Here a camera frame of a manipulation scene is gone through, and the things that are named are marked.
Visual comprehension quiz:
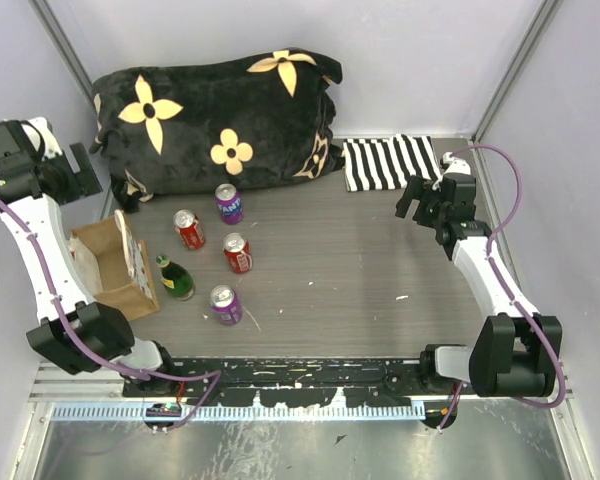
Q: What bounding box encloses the brown canvas tote bag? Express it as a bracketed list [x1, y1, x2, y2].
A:
[69, 210, 160, 321]

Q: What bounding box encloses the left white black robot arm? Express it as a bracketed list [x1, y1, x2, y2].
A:
[0, 117, 180, 396]

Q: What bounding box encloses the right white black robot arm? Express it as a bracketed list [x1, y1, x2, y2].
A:
[396, 172, 562, 398]

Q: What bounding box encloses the black white striped cloth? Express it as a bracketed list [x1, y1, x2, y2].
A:
[342, 134, 441, 192]

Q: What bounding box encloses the red cola can left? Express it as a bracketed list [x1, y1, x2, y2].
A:
[173, 209, 206, 250]

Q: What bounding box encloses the red cola can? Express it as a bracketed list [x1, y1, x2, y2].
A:
[223, 233, 253, 274]
[173, 209, 206, 250]

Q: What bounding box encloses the green glass bottle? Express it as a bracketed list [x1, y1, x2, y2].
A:
[156, 254, 195, 301]

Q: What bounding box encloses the purple Fanta can rear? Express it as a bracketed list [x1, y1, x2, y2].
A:
[214, 183, 244, 225]

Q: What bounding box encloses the black floral plush blanket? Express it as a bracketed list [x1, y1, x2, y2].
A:
[91, 48, 344, 213]

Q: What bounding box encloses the red cola can middle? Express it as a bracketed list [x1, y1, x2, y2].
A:
[223, 233, 253, 274]

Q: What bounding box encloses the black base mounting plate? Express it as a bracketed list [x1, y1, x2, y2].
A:
[122, 355, 479, 409]

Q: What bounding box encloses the purple soda can front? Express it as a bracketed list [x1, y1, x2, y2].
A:
[210, 285, 243, 326]

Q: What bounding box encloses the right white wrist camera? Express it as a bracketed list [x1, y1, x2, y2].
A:
[441, 152, 472, 176]

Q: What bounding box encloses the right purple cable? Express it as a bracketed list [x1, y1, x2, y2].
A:
[437, 143, 566, 431]

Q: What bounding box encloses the purple cable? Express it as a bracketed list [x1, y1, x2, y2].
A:
[437, 143, 566, 431]
[0, 182, 224, 432]

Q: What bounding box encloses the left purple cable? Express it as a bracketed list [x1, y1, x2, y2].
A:
[0, 182, 224, 432]

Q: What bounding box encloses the left aluminium frame post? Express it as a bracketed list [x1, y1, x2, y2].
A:
[29, 0, 92, 103]

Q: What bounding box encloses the aluminium frame post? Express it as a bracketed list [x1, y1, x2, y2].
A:
[29, 0, 92, 103]
[471, 0, 563, 143]

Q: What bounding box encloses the right aluminium frame post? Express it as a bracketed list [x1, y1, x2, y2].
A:
[471, 0, 563, 143]

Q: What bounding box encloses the slotted cable duct rail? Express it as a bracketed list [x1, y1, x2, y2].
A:
[51, 401, 426, 422]

